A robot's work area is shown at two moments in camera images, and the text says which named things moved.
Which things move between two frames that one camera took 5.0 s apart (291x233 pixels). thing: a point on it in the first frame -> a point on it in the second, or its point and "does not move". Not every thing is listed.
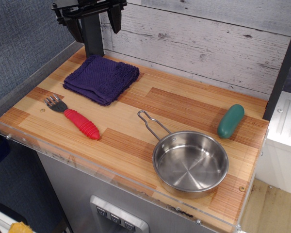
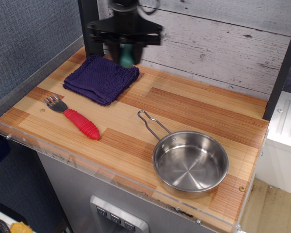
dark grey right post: x=280 y=82 does not move
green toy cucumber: x=230 y=120 -> x=127 y=57
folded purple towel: x=101 y=80 does not move
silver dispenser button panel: x=106 y=217 does not move
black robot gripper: x=68 y=10 -> x=125 y=27
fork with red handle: x=55 y=102 does not move
